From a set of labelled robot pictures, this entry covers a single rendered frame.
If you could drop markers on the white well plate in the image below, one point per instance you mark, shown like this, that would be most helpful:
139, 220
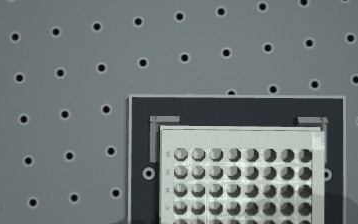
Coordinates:
197, 157

